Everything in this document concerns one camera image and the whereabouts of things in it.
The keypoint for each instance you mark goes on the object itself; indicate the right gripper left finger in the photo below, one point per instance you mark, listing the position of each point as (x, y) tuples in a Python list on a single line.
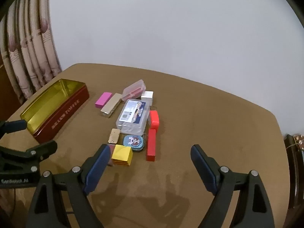
[(47, 207)]

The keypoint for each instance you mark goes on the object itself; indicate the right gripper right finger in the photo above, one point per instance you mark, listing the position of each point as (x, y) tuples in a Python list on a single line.
[(253, 207)]

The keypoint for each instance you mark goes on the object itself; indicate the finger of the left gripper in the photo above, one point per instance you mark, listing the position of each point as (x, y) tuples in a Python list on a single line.
[(7, 127), (34, 154)]

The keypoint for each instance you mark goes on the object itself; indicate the small tan block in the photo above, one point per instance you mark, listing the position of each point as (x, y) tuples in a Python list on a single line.
[(114, 136)]

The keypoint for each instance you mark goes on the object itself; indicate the gold ribbed rectangular box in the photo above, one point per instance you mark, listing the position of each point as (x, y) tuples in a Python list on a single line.
[(111, 105)]

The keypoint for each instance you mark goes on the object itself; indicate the yellow striped cube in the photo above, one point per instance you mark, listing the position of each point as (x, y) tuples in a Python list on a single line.
[(122, 155)]

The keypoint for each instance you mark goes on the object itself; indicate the pink rectangular block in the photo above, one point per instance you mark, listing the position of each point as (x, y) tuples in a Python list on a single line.
[(103, 99)]

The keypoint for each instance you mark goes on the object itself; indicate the blue cartoon tin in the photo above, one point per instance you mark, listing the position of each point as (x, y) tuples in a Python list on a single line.
[(136, 142)]

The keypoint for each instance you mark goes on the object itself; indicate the clear plastic labelled box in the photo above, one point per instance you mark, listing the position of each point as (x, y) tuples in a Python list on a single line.
[(133, 117)]

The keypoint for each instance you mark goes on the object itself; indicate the red rectangular block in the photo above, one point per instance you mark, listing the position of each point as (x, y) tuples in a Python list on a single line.
[(151, 145)]

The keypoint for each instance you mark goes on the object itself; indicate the small clear case red contents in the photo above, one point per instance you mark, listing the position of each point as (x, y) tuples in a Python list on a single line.
[(134, 91)]

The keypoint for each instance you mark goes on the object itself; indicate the red rounded plastic case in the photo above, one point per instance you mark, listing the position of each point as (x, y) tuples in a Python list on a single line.
[(154, 121)]

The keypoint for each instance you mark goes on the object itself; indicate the white cube block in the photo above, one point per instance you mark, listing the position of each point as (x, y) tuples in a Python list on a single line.
[(147, 96)]

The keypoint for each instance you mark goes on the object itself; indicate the red gold toffee tin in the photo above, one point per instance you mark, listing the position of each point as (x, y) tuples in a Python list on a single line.
[(47, 113)]

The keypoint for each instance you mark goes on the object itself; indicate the dark wooden chair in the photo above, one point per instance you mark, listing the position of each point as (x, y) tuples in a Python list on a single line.
[(294, 150)]

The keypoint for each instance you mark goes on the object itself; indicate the beige patterned curtain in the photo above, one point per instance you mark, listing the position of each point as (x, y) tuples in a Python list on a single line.
[(27, 47)]

